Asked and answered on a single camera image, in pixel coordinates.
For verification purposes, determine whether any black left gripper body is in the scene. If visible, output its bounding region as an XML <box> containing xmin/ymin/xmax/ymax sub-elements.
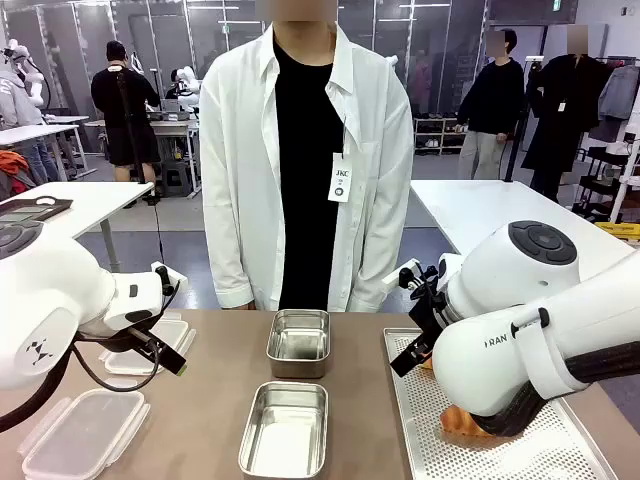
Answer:
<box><xmin>78</xmin><ymin>312</ymin><xmax>167</xmax><ymax>353</ymax></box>

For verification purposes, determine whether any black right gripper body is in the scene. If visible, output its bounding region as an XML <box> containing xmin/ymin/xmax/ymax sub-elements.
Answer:
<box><xmin>407</xmin><ymin>283</ymin><xmax>459</xmax><ymax>347</ymax></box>

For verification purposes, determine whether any clear plastic container lid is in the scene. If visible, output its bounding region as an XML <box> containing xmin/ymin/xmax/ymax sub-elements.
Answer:
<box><xmin>97</xmin><ymin>310</ymin><xmax>197</xmax><ymax>377</ymax></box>
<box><xmin>17</xmin><ymin>388</ymin><xmax>152</xmax><ymax>480</ymax></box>

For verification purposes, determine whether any steel rectangular container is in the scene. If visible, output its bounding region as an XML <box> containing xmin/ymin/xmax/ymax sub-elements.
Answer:
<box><xmin>265</xmin><ymin>308</ymin><xmax>332</xmax><ymax>380</ymax></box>
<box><xmin>237</xmin><ymin>380</ymin><xmax>330</xmax><ymax>480</ymax></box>

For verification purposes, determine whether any perforated metal baking tray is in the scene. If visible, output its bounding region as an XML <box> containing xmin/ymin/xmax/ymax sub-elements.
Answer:
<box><xmin>383</xmin><ymin>327</ymin><xmax>621</xmax><ymax>480</ymax></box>

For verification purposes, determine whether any large white table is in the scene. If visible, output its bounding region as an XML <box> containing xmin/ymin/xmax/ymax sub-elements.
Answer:
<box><xmin>408</xmin><ymin>178</ymin><xmax>640</xmax><ymax>262</ymax></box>

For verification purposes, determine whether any white table with grey leg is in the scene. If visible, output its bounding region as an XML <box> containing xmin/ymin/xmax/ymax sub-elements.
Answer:
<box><xmin>0</xmin><ymin>180</ymin><xmax>155</xmax><ymax>275</ymax></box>

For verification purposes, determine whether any black flat tray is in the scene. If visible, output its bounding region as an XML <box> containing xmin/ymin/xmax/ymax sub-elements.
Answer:
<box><xmin>0</xmin><ymin>195</ymin><xmax>74</xmax><ymax>232</ymax></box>

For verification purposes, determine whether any white JKC name tag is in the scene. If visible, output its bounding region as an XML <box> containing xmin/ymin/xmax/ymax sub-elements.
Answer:
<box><xmin>327</xmin><ymin>152</ymin><xmax>354</xmax><ymax>204</ymax></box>

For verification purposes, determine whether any black plastic stool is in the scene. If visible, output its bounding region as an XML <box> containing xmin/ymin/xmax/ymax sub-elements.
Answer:
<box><xmin>159</xmin><ymin>160</ymin><xmax>195</xmax><ymax>199</ymax></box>

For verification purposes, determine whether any wooden shoe rack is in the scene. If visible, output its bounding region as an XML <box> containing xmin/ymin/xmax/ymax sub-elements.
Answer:
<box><xmin>413</xmin><ymin>115</ymin><xmax>470</xmax><ymax>156</ymax></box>

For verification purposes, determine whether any person in white shirt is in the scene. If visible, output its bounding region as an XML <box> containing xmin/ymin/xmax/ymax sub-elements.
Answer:
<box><xmin>199</xmin><ymin>19</ymin><xmax>416</xmax><ymax>314</ymax></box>

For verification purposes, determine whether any yellow box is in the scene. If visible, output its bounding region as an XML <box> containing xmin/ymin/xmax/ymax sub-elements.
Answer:
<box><xmin>594</xmin><ymin>222</ymin><xmax>635</xmax><ymax>243</ymax></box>

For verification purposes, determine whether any black utility cart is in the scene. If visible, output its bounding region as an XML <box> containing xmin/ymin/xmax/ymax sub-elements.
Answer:
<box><xmin>573</xmin><ymin>145</ymin><xmax>629</xmax><ymax>224</ymax></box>

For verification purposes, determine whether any orange red clothing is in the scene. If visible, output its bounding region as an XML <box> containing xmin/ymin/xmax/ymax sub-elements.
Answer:
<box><xmin>0</xmin><ymin>149</ymin><xmax>32</xmax><ymax>188</ymax></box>

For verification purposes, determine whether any grey background work table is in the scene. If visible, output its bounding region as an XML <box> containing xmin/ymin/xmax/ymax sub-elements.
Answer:
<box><xmin>83</xmin><ymin>117</ymin><xmax>202</xmax><ymax>197</ymax></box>

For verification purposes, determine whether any person in beige trousers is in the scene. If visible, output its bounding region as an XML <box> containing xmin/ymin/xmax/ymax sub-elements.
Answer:
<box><xmin>457</xmin><ymin>28</ymin><xmax>526</xmax><ymax>181</ymax></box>

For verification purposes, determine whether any white background work table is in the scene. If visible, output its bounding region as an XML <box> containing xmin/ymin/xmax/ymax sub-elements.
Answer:
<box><xmin>0</xmin><ymin>115</ymin><xmax>99</xmax><ymax>182</ymax></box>

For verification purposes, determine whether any man in black shorts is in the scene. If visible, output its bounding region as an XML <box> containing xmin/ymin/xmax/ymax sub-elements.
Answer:
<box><xmin>91</xmin><ymin>39</ymin><xmax>162</xmax><ymax>184</ymax></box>

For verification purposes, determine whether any person in black coat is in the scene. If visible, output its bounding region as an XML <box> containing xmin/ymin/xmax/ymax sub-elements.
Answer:
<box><xmin>520</xmin><ymin>24</ymin><xmax>615</xmax><ymax>204</ymax></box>

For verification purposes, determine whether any person in grey hoodie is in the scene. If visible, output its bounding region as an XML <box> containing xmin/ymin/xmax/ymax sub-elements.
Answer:
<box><xmin>0</xmin><ymin>64</ymin><xmax>60</xmax><ymax>184</ymax></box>

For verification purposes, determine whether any grey hanging garment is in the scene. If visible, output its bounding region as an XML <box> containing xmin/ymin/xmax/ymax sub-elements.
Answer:
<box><xmin>597</xmin><ymin>64</ymin><xmax>640</xmax><ymax>122</ymax></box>

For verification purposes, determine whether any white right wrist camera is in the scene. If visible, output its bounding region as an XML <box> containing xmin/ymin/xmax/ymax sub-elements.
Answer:
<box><xmin>382</xmin><ymin>258</ymin><xmax>422</xmax><ymax>292</ymax></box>

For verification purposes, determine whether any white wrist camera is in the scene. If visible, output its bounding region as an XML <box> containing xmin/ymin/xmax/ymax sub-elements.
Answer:
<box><xmin>149</xmin><ymin>259</ymin><xmax>189</xmax><ymax>301</ymax></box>
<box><xmin>382</xmin><ymin>258</ymin><xmax>422</xmax><ymax>292</ymax></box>

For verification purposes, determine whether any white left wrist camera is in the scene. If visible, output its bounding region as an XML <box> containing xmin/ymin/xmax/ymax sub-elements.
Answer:
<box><xmin>149</xmin><ymin>259</ymin><xmax>189</xmax><ymax>301</ymax></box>

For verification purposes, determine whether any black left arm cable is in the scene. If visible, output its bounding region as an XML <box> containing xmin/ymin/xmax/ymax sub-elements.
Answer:
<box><xmin>0</xmin><ymin>327</ymin><xmax>167</xmax><ymax>437</ymax></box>

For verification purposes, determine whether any black camera stand pole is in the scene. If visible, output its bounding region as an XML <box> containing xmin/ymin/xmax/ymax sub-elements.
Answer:
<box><xmin>503</xmin><ymin>55</ymin><xmax>545</xmax><ymax>184</ymax></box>

